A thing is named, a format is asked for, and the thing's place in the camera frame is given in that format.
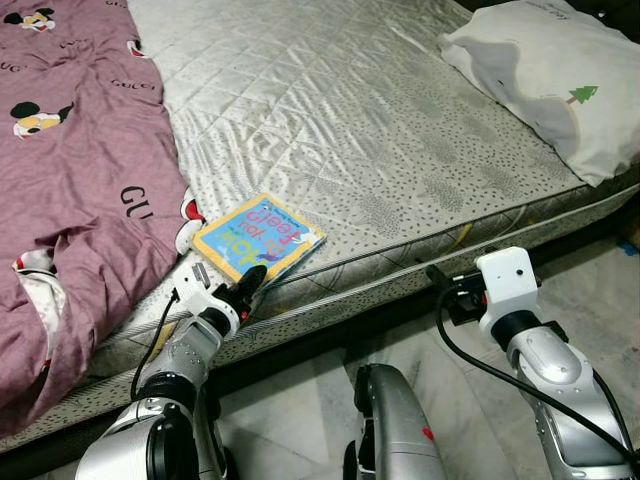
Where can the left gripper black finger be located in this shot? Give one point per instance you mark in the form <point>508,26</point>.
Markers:
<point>254,279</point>

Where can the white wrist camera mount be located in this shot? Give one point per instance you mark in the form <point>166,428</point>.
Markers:
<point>505,280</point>
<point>205,300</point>

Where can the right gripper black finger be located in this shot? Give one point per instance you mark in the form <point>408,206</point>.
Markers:
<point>437,278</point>

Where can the grey left robot leg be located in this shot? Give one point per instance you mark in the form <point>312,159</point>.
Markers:
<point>212,440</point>

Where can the colourful children's book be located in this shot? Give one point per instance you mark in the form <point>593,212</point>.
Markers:
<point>255,235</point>

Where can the grey right robot leg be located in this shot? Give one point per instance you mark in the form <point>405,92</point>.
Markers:
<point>395,430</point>

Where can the white pillow with tree print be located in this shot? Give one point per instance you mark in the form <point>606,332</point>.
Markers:
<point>560,80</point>

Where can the grey quilted mattress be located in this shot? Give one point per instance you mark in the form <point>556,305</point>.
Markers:
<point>330,120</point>

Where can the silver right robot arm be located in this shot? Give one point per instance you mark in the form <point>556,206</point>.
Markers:
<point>555,370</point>

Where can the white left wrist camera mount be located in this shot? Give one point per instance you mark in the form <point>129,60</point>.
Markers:
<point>205,300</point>

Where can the dark tufted headboard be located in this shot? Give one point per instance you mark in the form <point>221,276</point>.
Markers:
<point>620,5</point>

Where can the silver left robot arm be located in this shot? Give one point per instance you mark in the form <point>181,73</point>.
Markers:
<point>185,350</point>

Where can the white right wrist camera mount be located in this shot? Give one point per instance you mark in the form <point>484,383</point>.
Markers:
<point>505,280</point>

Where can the pink cartoon mouse blanket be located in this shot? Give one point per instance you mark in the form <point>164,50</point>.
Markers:
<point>80,150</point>

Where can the dark bed base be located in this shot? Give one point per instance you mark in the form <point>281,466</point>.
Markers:
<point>330,335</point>

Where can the grey robot leg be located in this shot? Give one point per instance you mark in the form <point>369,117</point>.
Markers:
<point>395,430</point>
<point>212,440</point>

